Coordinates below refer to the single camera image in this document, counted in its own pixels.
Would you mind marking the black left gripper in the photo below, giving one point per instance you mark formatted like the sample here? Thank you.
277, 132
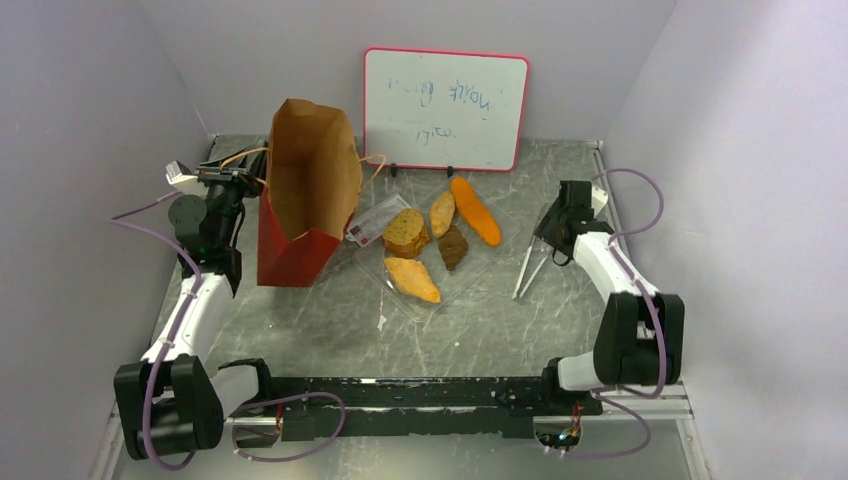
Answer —
247, 177

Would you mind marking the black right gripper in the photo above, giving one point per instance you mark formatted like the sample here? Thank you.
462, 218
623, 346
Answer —
544, 229

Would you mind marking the metal tongs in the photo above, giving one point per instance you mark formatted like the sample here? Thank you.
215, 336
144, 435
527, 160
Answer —
525, 276

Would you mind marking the orange fake bread loaf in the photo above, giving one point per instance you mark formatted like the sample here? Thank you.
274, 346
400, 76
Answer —
474, 212

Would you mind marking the red brown paper bag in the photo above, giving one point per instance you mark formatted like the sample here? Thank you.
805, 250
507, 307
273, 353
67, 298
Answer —
312, 187

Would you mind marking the dark brown fake bread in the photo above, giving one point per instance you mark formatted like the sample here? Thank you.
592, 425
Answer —
453, 247

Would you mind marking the yellow fake bread roll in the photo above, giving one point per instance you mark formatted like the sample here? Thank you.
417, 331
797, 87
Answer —
406, 234

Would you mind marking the orange triangular fake bread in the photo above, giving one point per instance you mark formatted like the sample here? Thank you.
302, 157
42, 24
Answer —
411, 277

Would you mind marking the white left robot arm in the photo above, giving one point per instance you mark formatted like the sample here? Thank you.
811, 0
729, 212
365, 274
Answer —
167, 401

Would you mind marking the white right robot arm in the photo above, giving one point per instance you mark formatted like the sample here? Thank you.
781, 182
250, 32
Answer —
640, 338

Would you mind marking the clear plastic packet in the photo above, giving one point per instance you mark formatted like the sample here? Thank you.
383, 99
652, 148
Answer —
370, 225

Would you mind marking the clear plastic tray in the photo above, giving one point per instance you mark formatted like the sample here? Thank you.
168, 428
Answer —
423, 255

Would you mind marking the pink framed whiteboard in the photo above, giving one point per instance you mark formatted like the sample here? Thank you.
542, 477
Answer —
445, 110

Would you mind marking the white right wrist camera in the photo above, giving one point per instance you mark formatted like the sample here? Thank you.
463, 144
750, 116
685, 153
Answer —
599, 200

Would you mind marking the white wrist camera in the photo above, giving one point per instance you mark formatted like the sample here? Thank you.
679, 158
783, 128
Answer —
177, 173
599, 200

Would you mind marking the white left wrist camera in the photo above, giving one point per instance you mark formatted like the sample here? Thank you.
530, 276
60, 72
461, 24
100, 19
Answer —
177, 173

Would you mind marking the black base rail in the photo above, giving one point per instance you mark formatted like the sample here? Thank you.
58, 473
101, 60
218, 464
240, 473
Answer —
358, 407

